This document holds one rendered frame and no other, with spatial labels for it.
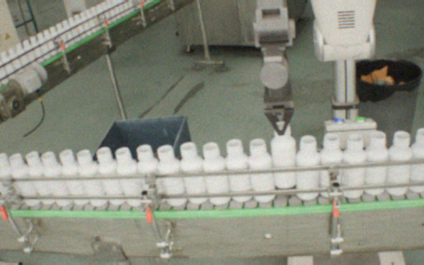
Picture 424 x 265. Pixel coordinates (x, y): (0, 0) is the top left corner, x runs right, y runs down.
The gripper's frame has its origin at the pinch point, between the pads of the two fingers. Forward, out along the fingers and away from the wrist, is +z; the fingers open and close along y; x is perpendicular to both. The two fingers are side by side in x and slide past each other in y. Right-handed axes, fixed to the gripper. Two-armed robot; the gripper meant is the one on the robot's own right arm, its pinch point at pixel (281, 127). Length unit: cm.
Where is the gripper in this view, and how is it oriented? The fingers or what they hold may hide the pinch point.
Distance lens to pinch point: 101.7
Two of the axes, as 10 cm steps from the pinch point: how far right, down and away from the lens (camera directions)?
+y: -1.4, 5.0, -8.6
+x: 9.8, -0.6, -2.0
